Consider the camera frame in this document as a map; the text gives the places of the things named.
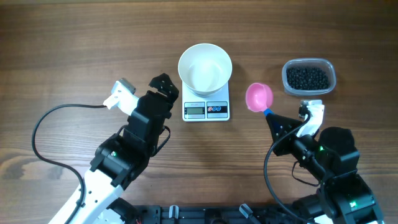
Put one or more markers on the clear plastic container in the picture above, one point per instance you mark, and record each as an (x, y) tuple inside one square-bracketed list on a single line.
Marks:
[(321, 63)]

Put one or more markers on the white digital kitchen scale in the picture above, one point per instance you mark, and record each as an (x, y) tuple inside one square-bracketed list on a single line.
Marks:
[(214, 107)]

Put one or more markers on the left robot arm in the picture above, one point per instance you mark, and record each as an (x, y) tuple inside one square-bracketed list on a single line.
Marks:
[(121, 158)]

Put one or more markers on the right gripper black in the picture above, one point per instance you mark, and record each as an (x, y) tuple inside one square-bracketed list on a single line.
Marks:
[(288, 125)]

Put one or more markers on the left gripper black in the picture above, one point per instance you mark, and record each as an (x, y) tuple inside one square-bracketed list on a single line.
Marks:
[(169, 90)]

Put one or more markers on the pink scoop blue handle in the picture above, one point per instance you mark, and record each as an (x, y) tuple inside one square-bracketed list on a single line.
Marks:
[(259, 98)]

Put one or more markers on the white bowl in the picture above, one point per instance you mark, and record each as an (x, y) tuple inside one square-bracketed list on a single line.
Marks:
[(205, 68)]

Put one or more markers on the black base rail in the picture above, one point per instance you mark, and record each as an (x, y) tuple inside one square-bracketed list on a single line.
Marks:
[(243, 214)]

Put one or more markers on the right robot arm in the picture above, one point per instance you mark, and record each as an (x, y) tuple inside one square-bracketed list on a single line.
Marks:
[(342, 195)]

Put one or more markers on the black beans in container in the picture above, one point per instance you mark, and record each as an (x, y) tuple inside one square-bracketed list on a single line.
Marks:
[(307, 78)]

